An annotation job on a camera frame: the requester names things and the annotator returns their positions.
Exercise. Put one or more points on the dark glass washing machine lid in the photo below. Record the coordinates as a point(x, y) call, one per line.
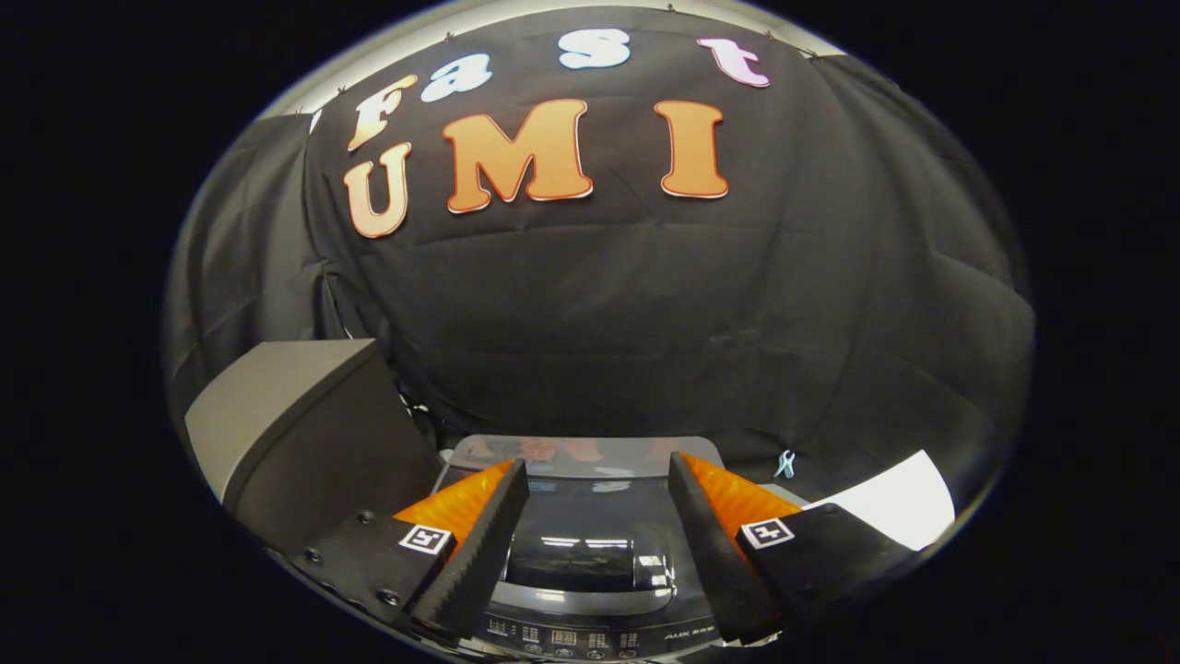
point(590, 512)

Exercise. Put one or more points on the pale blue clip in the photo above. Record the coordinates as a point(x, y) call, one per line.
point(784, 466)

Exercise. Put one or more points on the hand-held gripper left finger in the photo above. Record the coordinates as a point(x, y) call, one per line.
point(489, 544)

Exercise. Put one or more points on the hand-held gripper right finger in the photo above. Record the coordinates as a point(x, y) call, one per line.
point(714, 549)

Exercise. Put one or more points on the white board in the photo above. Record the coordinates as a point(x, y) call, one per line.
point(903, 503)

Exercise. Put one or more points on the grey stand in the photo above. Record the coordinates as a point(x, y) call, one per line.
point(304, 433)

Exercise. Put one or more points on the grey washing machine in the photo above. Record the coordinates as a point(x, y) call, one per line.
point(599, 636)

